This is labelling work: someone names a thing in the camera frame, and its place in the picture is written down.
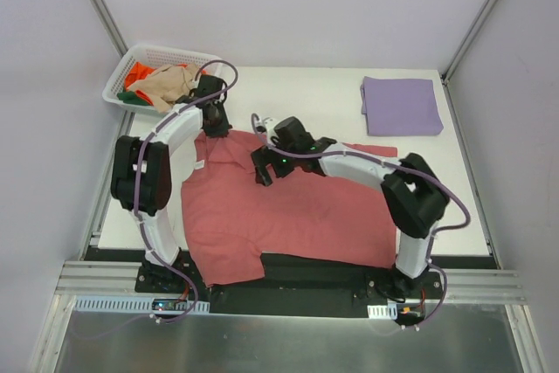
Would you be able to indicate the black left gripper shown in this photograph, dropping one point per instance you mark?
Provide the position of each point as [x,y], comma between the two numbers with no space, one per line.
[217,128]

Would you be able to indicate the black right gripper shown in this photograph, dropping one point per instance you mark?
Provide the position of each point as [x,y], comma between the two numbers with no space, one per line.
[262,162]

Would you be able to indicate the red polo shirt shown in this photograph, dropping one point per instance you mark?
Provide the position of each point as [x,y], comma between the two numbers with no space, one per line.
[230,220]

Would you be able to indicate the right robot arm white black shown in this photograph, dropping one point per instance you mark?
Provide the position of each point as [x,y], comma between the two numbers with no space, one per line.
[414,196]

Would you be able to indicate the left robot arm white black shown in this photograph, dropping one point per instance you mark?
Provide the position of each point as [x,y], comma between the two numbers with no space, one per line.
[141,179]

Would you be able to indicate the beige crumpled shirt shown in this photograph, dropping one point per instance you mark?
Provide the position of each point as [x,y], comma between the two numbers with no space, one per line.
[166,84]

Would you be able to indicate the white plastic laundry basket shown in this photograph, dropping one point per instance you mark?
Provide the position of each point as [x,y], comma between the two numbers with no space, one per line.
[155,56]

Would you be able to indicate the orange shirt in basket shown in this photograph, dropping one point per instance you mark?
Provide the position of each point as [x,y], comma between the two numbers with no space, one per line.
[138,72]

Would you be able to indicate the green shirt in basket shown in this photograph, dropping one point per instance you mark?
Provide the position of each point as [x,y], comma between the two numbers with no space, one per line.
[134,98]

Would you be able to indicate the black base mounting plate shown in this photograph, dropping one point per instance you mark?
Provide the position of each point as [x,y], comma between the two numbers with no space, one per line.
[293,287]

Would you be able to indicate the folded purple t shirt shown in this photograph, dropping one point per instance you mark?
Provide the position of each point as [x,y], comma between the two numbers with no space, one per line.
[400,107]

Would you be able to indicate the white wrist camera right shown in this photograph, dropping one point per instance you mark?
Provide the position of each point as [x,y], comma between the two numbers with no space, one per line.
[267,125]

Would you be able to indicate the white slotted cable duct right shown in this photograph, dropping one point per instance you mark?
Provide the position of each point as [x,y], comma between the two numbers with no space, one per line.
[383,312]

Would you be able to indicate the white slotted cable duct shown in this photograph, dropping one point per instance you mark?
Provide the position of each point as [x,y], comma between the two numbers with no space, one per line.
[139,305]
[383,312]

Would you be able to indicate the aluminium frame post left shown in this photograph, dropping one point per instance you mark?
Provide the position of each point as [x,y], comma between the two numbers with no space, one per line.
[107,20]

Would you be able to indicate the aluminium frame post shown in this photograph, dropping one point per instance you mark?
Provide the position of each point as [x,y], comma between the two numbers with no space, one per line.
[474,29]
[107,20]

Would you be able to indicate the white slotted cable duct left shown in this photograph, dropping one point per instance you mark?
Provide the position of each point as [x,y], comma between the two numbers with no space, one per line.
[139,305]

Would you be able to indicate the aluminium frame post right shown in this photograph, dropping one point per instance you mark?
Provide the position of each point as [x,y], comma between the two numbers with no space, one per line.
[474,29]

